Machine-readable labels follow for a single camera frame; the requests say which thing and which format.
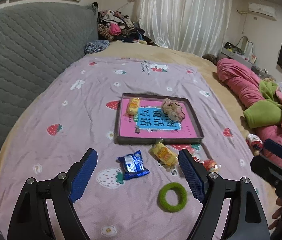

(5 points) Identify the green fuzzy hair ring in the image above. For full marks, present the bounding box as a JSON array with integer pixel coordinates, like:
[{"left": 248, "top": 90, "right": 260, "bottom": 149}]
[{"left": 158, "top": 182, "right": 188, "bottom": 213}]

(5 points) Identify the blue foil snack packet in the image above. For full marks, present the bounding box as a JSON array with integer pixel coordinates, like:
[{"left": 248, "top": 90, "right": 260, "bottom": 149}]
[{"left": 117, "top": 151, "right": 149, "bottom": 180}]

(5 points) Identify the yellow rice cake snack pack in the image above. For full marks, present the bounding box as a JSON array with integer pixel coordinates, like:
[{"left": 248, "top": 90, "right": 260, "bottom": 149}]
[{"left": 126, "top": 98, "right": 141, "bottom": 115}]

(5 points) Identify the small plush doll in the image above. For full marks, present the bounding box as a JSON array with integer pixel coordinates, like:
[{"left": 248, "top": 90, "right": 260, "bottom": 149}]
[{"left": 245, "top": 134, "right": 263, "bottom": 156}]

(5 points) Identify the pink green quilted clothing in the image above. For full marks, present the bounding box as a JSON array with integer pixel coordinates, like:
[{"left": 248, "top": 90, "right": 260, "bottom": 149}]
[{"left": 216, "top": 58, "right": 282, "bottom": 145}]

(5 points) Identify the red wrapped candy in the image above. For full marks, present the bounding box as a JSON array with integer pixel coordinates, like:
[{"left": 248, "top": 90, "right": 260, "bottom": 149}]
[{"left": 193, "top": 157, "right": 221, "bottom": 172}]

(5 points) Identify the pink strawberry print blanket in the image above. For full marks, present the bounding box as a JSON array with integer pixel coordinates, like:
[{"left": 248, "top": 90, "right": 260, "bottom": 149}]
[{"left": 0, "top": 55, "right": 276, "bottom": 240}]

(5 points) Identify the white air conditioner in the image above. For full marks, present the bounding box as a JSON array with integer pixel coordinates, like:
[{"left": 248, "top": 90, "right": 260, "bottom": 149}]
[{"left": 248, "top": 3, "right": 276, "bottom": 21}]

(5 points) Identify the dark shallow tray box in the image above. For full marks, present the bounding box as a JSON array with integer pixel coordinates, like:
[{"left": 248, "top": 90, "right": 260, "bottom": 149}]
[{"left": 114, "top": 93, "right": 204, "bottom": 145}]

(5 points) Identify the white sheer curtain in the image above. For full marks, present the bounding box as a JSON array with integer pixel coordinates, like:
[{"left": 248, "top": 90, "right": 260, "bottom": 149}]
[{"left": 135, "top": 0, "right": 232, "bottom": 56}]

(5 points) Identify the grey quilted headboard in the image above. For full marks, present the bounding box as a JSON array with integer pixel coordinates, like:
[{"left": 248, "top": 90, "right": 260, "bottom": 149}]
[{"left": 0, "top": 2, "right": 98, "bottom": 150}]

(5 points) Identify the blue patterned pillow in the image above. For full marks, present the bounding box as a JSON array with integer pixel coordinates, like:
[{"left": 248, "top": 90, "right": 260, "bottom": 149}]
[{"left": 84, "top": 40, "right": 110, "bottom": 55}]

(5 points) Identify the pile of clothes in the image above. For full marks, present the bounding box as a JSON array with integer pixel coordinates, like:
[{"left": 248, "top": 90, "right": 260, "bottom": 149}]
[{"left": 97, "top": 10, "right": 155, "bottom": 46}]

